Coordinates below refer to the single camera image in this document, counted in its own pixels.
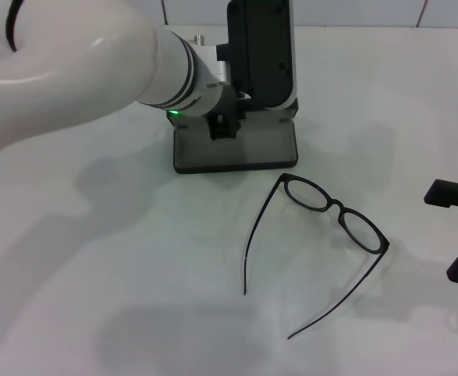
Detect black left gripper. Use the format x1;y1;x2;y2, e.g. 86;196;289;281
207;87;254;141

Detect black glasses case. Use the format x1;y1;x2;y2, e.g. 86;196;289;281
171;96;301;175

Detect black glasses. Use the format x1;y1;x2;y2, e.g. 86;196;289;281
242;173;391;341

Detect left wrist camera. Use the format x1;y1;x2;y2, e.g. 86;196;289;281
216;0;298;112

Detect black arm hose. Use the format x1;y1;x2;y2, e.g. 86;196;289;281
3;0;31;53

